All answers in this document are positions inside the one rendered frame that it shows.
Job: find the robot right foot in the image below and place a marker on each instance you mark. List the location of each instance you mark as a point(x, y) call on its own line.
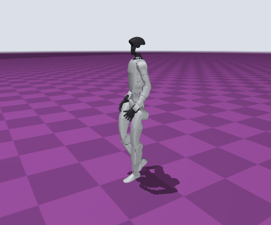
point(144, 161)

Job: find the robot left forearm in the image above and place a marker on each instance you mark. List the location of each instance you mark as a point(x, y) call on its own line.
point(143, 96)

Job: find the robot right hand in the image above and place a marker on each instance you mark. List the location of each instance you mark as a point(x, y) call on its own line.
point(124, 101)

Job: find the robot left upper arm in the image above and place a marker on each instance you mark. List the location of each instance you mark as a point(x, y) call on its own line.
point(143, 70)

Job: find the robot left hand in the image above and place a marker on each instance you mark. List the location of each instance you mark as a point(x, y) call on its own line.
point(130, 113)

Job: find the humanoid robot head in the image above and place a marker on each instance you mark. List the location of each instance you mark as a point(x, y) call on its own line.
point(135, 43)

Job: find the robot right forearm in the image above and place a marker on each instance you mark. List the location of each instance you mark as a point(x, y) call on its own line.
point(130, 95)

